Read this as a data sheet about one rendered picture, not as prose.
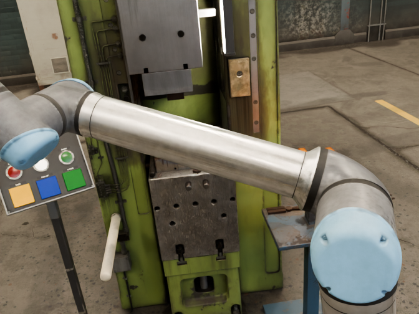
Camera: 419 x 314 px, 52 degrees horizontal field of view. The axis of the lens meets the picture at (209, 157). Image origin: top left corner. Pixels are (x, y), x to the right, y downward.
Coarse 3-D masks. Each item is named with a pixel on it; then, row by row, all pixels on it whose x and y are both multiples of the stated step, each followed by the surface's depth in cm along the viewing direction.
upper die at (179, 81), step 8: (184, 64) 180; (144, 72) 173; (160, 72) 172; (168, 72) 172; (176, 72) 173; (184, 72) 173; (144, 80) 173; (152, 80) 173; (160, 80) 173; (168, 80) 174; (176, 80) 174; (184, 80) 174; (144, 88) 174; (152, 88) 174; (160, 88) 175; (168, 88) 175; (176, 88) 175; (184, 88) 176; (192, 88) 176
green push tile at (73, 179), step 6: (66, 174) 170; (72, 174) 170; (78, 174) 171; (66, 180) 169; (72, 180) 170; (78, 180) 171; (84, 180) 172; (66, 186) 169; (72, 186) 170; (78, 186) 171
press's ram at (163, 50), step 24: (120, 0) 159; (144, 0) 160; (168, 0) 161; (192, 0) 162; (120, 24) 163; (144, 24) 164; (168, 24) 164; (192, 24) 165; (144, 48) 167; (168, 48) 168; (192, 48) 169
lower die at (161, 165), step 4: (156, 160) 188; (160, 160) 188; (164, 160) 189; (156, 164) 189; (160, 164) 189; (164, 164) 190; (168, 164) 190; (172, 164) 190; (176, 164) 190; (180, 164) 190; (156, 168) 190; (160, 168) 190; (164, 168) 190; (168, 168) 191; (172, 168) 191; (176, 168) 191; (180, 168) 191; (184, 168) 191; (188, 168) 192
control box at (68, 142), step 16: (64, 144) 172; (80, 144) 175; (48, 160) 168; (80, 160) 173; (0, 176) 161; (32, 176) 165; (48, 176) 167; (0, 192) 160; (32, 192) 164; (64, 192) 169; (80, 192) 174; (16, 208) 161
